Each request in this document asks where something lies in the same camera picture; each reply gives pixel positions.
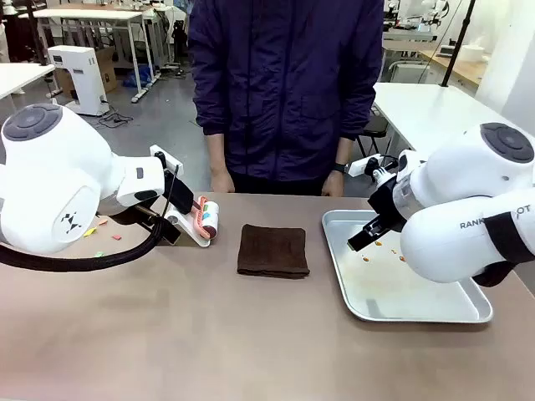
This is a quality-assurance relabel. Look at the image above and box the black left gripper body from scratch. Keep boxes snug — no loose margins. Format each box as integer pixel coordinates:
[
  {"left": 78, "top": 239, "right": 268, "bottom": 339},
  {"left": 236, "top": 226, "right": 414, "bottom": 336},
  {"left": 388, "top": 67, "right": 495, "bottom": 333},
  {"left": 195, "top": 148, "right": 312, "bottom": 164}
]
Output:
[{"left": 163, "top": 164, "right": 196, "bottom": 215}]

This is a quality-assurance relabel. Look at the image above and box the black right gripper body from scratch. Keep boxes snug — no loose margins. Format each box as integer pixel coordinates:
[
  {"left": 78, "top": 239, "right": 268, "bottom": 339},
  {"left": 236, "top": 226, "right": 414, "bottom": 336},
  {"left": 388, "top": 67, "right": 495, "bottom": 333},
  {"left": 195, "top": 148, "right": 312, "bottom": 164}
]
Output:
[{"left": 367, "top": 176, "right": 413, "bottom": 235}]

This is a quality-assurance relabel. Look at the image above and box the pink handled lint roller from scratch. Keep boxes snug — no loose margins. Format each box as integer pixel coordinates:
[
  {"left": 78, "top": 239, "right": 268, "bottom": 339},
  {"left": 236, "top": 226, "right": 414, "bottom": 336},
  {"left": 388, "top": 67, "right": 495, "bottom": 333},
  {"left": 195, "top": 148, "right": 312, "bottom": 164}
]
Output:
[{"left": 190, "top": 195, "right": 222, "bottom": 243}]

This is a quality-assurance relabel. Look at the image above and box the brown towel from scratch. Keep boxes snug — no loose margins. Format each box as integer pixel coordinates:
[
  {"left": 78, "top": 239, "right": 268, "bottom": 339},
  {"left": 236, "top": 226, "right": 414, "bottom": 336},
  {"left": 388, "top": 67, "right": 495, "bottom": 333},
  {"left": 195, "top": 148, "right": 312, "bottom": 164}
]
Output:
[{"left": 236, "top": 223, "right": 311, "bottom": 280}]

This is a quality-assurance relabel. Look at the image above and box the person's left forearm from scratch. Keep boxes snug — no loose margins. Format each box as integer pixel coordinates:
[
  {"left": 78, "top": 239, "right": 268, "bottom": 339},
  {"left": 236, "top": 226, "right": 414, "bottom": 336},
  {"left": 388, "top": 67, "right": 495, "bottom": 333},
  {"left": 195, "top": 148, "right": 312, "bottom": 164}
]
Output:
[{"left": 335, "top": 136, "right": 356, "bottom": 166}]

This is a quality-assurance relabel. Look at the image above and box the person's right forearm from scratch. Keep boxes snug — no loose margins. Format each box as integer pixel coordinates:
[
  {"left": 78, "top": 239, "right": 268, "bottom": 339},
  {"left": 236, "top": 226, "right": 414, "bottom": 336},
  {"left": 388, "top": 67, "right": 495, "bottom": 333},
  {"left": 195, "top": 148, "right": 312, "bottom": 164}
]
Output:
[{"left": 206, "top": 132, "right": 229, "bottom": 171}]

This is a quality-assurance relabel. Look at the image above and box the person's right hand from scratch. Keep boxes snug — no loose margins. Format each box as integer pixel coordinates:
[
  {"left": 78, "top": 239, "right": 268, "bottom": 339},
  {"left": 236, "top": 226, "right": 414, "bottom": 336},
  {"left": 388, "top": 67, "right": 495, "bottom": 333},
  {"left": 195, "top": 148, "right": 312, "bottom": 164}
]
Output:
[{"left": 210, "top": 165, "right": 237, "bottom": 195}]

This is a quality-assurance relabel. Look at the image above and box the person's left hand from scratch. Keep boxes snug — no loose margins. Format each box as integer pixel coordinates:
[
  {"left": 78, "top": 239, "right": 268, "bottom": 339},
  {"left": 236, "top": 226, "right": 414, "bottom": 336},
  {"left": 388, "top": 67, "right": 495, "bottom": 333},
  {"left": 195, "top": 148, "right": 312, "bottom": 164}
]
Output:
[{"left": 321, "top": 170, "right": 345, "bottom": 198}]

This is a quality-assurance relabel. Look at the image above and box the white folding stand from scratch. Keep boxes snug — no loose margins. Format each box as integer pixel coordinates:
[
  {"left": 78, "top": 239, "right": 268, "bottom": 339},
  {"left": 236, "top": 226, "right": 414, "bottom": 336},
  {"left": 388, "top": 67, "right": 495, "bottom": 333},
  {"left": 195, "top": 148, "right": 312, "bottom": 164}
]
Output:
[{"left": 164, "top": 207, "right": 212, "bottom": 249}]

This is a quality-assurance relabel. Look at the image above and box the silver metal tray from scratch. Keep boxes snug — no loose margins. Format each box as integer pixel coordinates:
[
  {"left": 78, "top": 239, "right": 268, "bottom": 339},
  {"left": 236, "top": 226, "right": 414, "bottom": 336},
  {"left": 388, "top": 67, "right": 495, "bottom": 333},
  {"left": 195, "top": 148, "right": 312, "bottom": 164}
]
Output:
[{"left": 321, "top": 209, "right": 495, "bottom": 324}]

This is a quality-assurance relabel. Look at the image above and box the black folding chair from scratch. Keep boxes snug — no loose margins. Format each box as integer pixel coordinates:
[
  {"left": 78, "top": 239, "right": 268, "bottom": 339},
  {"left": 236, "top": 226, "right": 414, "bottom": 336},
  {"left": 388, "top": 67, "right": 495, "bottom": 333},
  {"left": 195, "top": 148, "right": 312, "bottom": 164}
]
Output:
[{"left": 354, "top": 111, "right": 390, "bottom": 166}]

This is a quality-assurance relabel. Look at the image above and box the white rounded-corner table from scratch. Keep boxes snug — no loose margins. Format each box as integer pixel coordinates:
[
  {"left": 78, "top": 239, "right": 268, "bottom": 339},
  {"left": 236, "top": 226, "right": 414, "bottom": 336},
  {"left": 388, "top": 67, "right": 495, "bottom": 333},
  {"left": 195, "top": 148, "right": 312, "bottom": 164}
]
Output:
[{"left": 370, "top": 82, "right": 535, "bottom": 155}]

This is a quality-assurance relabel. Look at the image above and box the blue plastic bag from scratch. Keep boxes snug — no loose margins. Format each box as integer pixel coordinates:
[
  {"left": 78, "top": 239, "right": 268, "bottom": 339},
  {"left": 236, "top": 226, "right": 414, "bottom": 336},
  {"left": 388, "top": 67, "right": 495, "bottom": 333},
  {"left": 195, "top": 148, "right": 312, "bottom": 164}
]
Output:
[{"left": 121, "top": 64, "right": 153, "bottom": 89}]

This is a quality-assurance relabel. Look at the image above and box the brown cardboard box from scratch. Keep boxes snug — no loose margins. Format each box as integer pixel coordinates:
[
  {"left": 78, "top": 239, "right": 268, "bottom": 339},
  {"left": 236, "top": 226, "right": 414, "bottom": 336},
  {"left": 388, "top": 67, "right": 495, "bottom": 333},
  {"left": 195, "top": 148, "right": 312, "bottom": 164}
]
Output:
[{"left": 53, "top": 45, "right": 119, "bottom": 98}]

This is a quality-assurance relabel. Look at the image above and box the white boxy machine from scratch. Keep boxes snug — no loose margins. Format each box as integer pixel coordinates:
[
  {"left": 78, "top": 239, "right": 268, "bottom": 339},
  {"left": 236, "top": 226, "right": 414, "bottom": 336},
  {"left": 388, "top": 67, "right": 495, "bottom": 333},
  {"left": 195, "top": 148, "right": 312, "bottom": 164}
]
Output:
[{"left": 47, "top": 44, "right": 111, "bottom": 117}]

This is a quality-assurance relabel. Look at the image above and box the dark blue jacket torso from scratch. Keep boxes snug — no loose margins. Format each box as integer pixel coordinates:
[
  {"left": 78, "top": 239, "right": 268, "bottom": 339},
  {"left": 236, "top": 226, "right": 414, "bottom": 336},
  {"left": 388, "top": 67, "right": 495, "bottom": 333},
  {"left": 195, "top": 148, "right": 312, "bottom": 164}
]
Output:
[{"left": 186, "top": 0, "right": 385, "bottom": 184}]

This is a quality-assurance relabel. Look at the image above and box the wooden top workbench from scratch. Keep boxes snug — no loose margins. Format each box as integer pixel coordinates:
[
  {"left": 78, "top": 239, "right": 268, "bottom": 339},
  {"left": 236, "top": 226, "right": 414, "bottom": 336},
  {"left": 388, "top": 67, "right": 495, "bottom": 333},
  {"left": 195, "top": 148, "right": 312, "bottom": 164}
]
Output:
[{"left": 417, "top": 48, "right": 482, "bottom": 89}]

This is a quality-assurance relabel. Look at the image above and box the white paper roll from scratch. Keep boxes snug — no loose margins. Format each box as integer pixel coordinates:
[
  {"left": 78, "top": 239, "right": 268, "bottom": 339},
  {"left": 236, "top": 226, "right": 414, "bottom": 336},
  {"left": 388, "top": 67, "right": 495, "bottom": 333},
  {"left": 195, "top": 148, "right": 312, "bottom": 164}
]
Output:
[{"left": 458, "top": 43, "right": 487, "bottom": 63}]

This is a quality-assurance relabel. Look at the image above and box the black slanted pole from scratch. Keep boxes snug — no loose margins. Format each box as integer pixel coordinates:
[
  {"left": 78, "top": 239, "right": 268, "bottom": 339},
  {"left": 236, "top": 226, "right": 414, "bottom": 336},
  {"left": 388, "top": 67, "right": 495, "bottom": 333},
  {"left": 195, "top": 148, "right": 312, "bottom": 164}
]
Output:
[{"left": 441, "top": 0, "right": 478, "bottom": 88}]

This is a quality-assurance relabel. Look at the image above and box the white table with clamp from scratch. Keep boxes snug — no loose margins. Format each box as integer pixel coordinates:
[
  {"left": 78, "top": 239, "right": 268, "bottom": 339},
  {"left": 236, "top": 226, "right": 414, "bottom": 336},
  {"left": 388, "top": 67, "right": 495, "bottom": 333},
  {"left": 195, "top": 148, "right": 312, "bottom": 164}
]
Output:
[{"left": 0, "top": 62, "right": 57, "bottom": 101}]

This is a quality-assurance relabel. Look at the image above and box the white long-legged table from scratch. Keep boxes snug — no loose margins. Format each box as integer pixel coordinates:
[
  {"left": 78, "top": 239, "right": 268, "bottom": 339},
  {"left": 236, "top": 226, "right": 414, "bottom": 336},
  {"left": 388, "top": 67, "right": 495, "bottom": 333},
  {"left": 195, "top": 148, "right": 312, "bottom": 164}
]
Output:
[{"left": 28, "top": 8, "right": 154, "bottom": 104}]

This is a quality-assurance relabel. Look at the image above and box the black upright pole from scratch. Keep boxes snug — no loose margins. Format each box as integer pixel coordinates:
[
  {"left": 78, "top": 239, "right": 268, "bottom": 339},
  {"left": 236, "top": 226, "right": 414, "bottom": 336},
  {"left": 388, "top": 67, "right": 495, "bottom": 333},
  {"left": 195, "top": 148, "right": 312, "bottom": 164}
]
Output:
[{"left": 25, "top": 0, "right": 48, "bottom": 67}]

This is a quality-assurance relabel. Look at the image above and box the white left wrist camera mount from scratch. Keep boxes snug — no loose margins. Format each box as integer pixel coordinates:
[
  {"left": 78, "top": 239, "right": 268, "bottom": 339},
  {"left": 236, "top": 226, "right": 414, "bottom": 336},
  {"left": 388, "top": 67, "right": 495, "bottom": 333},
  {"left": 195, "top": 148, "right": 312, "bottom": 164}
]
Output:
[{"left": 149, "top": 144, "right": 183, "bottom": 169}]

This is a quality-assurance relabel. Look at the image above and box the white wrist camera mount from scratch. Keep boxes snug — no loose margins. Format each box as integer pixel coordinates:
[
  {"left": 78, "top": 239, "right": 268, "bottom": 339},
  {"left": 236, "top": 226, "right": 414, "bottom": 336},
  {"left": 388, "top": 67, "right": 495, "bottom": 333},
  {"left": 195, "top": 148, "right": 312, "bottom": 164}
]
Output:
[
  {"left": 348, "top": 154, "right": 384, "bottom": 177},
  {"left": 149, "top": 144, "right": 183, "bottom": 169}
]

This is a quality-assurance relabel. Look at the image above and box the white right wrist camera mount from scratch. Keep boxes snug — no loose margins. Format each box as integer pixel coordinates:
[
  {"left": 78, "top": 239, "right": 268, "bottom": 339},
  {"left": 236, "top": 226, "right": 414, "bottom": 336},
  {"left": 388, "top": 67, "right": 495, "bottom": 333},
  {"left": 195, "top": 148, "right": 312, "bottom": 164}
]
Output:
[{"left": 348, "top": 154, "right": 384, "bottom": 177}]

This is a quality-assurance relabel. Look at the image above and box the black corrugated cable conduit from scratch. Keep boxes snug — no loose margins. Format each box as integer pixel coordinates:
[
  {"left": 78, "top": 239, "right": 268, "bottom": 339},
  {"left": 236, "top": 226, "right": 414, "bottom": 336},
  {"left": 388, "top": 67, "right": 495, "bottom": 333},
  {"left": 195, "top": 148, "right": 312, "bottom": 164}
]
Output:
[{"left": 0, "top": 165, "right": 185, "bottom": 273}]

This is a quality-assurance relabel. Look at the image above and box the black floor cable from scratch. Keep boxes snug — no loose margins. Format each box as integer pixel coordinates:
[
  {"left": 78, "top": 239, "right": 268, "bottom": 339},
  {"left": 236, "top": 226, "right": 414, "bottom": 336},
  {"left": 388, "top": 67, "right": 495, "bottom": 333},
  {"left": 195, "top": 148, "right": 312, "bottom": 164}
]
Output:
[{"left": 98, "top": 111, "right": 135, "bottom": 129}]

